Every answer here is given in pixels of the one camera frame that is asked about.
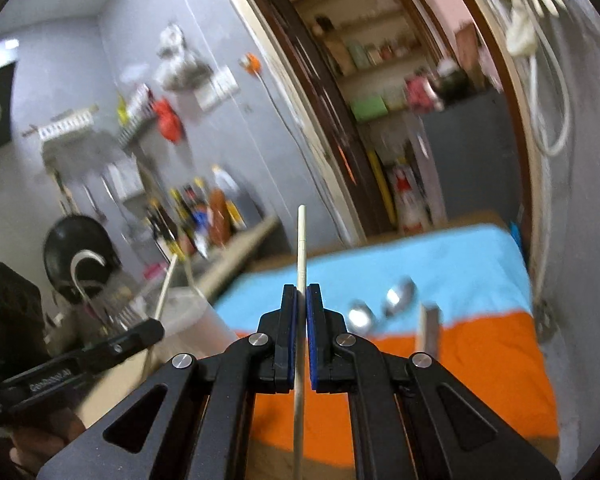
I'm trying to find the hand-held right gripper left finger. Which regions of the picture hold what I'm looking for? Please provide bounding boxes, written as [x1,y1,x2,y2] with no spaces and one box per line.
[35,284,301,480]

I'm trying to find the red and white bag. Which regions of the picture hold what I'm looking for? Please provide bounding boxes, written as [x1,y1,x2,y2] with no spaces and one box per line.
[387,162,431,234]

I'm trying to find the yellow handled tool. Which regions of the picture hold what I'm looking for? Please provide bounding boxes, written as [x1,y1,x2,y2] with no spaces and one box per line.
[367,150,397,226]

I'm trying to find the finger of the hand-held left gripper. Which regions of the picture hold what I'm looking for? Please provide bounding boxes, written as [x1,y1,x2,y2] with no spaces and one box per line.
[77,317,166,362]

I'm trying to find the striped blanket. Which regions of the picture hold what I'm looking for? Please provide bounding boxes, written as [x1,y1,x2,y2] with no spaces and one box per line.
[215,222,561,480]

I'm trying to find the clear plastic bag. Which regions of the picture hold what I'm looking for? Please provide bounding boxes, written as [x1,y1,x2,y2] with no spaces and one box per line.
[152,22,214,92]

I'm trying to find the person's left hand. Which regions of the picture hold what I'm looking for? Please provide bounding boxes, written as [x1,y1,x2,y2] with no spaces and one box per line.
[7,406,88,478]

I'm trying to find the grey wall shelf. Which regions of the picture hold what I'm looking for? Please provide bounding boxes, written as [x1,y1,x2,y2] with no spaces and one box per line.
[115,110,162,149]

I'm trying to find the metal bowl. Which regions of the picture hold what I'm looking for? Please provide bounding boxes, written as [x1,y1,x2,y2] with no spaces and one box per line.
[437,60,469,96]

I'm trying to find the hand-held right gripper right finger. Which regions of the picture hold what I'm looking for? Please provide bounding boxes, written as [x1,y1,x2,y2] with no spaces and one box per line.
[306,284,563,480]

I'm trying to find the white wall holder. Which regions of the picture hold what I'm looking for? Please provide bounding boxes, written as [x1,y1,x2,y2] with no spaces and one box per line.
[107,160,146,201]

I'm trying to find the green jar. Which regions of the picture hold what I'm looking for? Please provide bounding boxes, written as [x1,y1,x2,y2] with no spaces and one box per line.
[347,40,371,69]

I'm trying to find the white wall socket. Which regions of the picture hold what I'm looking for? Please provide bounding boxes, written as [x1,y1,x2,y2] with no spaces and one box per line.
[215,66,241,98]

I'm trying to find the silver fork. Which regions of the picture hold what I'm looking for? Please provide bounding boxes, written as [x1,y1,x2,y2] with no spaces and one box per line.
[102,305,148,334]

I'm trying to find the white hose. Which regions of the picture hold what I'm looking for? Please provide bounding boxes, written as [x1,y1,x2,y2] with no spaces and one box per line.
[526,20,574,159]

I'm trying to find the brown wooden door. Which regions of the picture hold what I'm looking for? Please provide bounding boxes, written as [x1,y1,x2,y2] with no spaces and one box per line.
[265,0,397,241]

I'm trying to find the cream door frame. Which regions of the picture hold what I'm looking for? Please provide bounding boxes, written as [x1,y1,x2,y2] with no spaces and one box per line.
[212,0,553,321]

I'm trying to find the beige kitchen counter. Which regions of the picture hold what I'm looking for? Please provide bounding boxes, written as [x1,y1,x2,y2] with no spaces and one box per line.
[192,215,282,303]

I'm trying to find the red cloth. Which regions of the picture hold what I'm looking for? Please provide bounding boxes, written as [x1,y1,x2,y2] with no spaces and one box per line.
[405,75,439,111]

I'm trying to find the white power cable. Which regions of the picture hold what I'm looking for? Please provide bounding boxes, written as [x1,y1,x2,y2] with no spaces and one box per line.
[254,74,331,201]

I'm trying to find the white wall basket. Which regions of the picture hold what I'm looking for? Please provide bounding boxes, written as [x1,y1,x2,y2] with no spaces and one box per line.
[36,105,99,142]

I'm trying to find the brown spice bag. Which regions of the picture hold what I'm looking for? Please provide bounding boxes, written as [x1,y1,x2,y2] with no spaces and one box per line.
[207,187,234,249]

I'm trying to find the black wok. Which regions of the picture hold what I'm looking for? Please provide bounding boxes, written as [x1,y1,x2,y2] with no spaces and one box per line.
[42,215,122,306]

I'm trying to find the silver spoon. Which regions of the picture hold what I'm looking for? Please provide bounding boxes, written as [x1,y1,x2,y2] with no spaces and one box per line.
[384,280,417,317]
[347,299,379,332]

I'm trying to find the brown paper bag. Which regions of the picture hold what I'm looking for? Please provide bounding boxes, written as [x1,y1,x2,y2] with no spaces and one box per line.
[322,30,354,74]

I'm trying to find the red plastic bag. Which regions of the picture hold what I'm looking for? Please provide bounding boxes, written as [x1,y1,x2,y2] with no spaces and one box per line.
[152,97,186,142]

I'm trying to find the white plastic utensil basket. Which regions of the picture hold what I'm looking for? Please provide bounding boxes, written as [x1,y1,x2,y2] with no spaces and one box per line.
[87,287,241,413]

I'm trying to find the green box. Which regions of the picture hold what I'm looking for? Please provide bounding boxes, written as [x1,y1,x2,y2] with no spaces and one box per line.
[352,95,389,122]

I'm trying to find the wooden shelf unit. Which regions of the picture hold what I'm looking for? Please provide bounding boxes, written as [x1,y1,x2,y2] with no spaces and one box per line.
[290,0,431,126]

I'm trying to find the white light switch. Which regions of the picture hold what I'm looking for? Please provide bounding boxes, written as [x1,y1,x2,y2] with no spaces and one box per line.
[196,80,222,112]

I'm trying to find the steel faucet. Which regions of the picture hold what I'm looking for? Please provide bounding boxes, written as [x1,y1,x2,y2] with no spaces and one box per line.
[70,249,109,322]

